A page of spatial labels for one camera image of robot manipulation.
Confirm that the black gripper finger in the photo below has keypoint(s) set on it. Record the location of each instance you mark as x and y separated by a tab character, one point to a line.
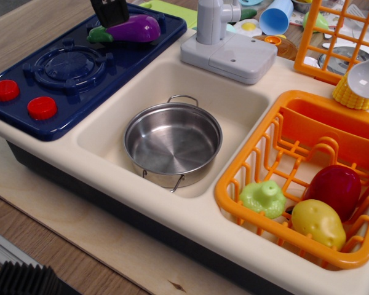
111	12

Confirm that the purple toy eggplant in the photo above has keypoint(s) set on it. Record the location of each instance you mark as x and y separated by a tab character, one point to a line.
139	28

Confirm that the green cutting board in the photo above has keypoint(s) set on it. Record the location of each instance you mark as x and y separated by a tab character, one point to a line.
189	15

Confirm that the dark blue toy stove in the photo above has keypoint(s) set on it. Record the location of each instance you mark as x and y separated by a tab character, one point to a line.
80	75

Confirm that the red stove knob right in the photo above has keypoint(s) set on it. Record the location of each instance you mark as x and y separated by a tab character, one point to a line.
42	108

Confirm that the red stove knob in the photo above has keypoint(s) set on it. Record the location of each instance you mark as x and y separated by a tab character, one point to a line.
9	90
42	108

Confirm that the red stove knob left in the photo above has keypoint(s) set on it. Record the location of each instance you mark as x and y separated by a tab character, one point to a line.
9	90

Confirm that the grey toy faucet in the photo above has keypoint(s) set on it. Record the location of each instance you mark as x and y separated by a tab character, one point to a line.
215	49

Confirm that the dark green toy cucumber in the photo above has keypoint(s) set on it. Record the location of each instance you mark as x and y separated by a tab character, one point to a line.
246	13

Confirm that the toy fried egg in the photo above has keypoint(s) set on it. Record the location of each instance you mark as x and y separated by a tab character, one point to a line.
248	27

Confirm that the beige toy kitchen sink unit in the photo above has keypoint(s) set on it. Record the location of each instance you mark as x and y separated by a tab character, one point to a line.
193	211

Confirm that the light blue plastic cup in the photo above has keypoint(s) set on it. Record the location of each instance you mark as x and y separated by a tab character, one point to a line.
275	19

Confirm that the brown toy lid orange knob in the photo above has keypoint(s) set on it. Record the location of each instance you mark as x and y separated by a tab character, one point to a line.
285	48

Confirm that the orange plastic grid rack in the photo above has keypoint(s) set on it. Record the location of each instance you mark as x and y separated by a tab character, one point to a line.
326	28

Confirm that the steel pot behind rack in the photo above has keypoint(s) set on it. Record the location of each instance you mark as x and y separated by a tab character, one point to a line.
338	65

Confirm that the light green toy vegetable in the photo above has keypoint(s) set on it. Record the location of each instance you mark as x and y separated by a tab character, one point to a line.
265	197

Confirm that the yellow toy corn cob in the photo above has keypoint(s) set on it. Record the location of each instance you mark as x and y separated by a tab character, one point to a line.
346	97

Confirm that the orange dish drying basket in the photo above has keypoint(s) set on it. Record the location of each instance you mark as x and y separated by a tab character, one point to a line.
300	135

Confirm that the grey plastic spoon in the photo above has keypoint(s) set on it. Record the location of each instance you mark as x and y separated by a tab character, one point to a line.
358	79

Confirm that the black ribbed object bottom left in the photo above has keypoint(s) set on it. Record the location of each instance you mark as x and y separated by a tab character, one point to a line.
16	278

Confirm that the dark red toy fruit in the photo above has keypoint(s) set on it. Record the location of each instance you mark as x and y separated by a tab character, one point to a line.
337	186

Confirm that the yellow toy potato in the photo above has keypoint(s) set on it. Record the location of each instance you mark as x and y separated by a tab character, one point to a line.
321	221

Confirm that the steel pan with handles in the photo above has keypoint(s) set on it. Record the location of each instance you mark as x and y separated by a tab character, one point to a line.
173	144

